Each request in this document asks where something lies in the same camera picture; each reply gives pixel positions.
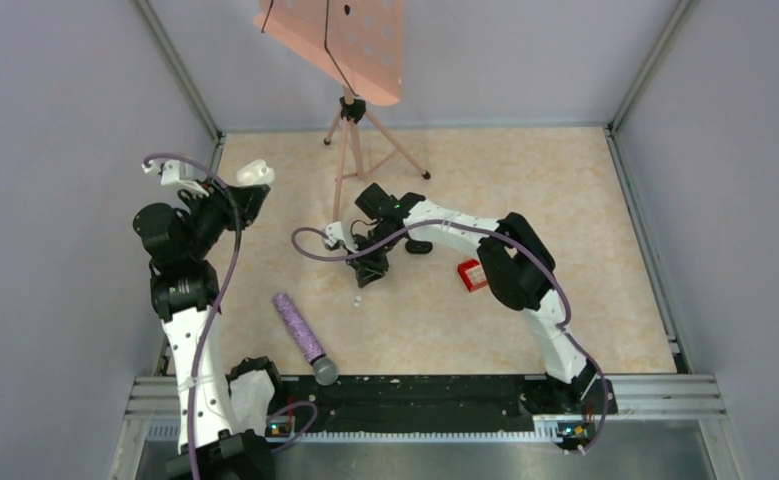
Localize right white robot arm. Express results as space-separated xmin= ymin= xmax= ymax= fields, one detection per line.
xmin=325 ymin=183 xmax=598 ymax=412

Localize purple glitter microphone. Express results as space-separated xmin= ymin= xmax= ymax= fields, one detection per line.
xmin=272 ymin=293 xmax=339 ymax=386

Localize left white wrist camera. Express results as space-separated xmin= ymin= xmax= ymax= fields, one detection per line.
xmin=142 ymin=159 xmax=209 ymax=197

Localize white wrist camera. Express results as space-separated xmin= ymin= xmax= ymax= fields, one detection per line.
xmin=323 ymin=221 xmax=351 ymax=251
xmin=142 ymin=159 xmax=209 ymax=197

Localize pink music stand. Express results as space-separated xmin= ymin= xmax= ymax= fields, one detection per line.
xmin=254 ymin=1 xmax=431 ymax=222

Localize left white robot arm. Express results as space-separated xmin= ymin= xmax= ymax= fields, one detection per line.
xmin=132 ymin=180 xmax=286 ymax=479

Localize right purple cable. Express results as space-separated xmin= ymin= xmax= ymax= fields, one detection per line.
xmin=290 ymin=219 xmax=610 ymax=455

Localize red plastic block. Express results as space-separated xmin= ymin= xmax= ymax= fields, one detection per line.
xmin=457 ymin=259 xmax=488 ymax=293

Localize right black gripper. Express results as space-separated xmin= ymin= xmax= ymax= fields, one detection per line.
xmin=343 ymin=226 xmax=402 ymax=289

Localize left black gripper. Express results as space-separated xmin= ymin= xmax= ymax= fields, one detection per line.
xmin=182 ymin=175 xmax=269 ymax=259

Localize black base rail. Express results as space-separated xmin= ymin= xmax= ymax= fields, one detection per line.
xmin=271 ymin=375 xmax=618 ymax=440

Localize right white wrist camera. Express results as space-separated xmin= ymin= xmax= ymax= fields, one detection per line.
xmin=323 ymin=221 xmax=351 ymax=251

